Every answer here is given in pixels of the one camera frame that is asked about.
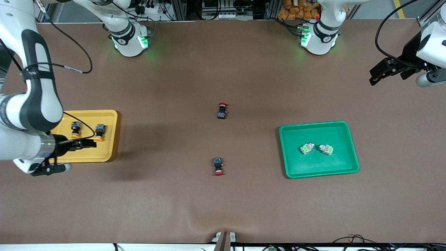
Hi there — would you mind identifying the yellow plastic tray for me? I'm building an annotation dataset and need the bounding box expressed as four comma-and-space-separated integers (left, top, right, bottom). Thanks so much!
41, 109, 118, 163

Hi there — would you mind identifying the orange packaged items pile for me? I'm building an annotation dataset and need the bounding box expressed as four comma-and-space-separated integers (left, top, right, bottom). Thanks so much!
278, 0, 320, 20

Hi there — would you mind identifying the green plastic tray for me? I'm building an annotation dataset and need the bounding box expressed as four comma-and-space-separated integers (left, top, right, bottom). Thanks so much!
278, 121, 360, 180

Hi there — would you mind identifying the white power strip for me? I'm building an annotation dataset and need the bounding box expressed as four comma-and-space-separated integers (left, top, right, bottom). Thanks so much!
138, 3, 161, 14

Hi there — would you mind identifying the brown table mat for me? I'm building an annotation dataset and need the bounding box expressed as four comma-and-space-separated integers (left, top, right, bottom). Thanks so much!
0, 19, 446, 244

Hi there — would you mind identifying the white terminal strip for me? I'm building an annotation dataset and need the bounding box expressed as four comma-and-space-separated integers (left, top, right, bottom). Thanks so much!
202, 12, 254, 20

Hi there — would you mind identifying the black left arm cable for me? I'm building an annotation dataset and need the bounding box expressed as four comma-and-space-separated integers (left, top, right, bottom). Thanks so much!
375, 0, 425, 65

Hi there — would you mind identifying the aluminium frame profile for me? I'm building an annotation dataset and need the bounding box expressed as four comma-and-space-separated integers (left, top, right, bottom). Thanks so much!
417, 0, 446, 27

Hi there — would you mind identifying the aluminium frame post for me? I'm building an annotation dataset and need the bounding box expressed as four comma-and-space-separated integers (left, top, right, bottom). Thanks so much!
266, 0, 281, 21
173, 0, 187, 20

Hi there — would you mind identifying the black cable bundle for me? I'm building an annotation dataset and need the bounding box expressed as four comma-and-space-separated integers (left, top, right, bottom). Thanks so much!
331, 234, 446, 251

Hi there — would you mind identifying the table edge clamp bracket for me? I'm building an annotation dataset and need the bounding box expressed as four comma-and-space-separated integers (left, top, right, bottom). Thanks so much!
212, 231, 238, 251

